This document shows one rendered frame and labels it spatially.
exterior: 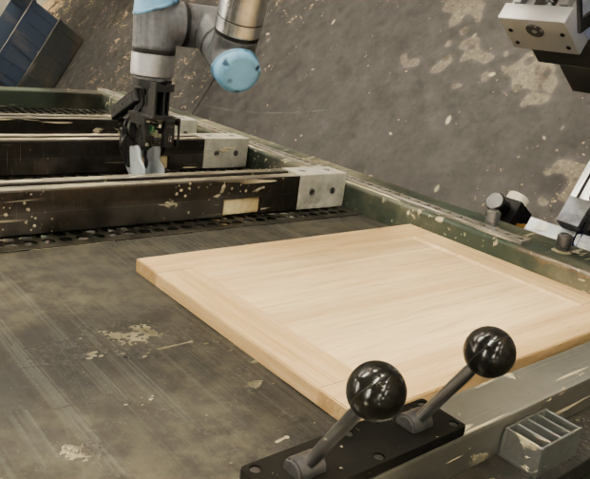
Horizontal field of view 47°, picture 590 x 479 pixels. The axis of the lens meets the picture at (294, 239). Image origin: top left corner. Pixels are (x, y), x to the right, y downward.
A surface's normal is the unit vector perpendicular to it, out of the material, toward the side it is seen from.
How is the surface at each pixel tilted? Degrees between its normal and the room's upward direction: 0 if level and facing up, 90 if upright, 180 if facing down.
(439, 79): 0
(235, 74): 90
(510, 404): 57
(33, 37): 90
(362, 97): 0
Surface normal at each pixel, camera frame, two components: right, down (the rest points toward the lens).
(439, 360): 0.13, -0.94
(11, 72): 0.68, 0.23
